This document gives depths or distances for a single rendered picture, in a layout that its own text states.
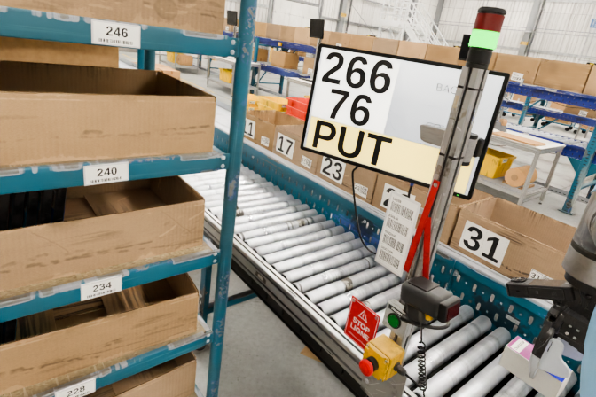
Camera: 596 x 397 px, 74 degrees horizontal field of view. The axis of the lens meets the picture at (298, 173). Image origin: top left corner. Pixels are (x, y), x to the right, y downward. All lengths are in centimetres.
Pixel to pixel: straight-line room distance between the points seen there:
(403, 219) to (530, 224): 91
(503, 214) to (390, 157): 88
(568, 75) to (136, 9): 583
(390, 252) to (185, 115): 59
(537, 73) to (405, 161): 535
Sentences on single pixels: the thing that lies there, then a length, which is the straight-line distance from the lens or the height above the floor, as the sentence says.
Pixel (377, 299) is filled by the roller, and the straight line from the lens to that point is 146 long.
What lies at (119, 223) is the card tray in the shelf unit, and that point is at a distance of 74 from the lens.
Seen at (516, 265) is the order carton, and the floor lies 94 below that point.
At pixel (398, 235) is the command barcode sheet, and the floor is 115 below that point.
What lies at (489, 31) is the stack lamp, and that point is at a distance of 87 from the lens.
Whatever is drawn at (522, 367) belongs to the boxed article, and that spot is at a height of 104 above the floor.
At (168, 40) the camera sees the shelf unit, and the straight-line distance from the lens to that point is 64.
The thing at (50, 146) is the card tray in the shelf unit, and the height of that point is 136.
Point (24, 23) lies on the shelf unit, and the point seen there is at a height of 153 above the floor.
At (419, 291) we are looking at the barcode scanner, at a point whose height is 108.
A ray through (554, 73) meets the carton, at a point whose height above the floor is 157.
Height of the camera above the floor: 156
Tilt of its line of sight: 19 degrees down
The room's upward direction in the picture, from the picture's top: 9 degrees clockwise
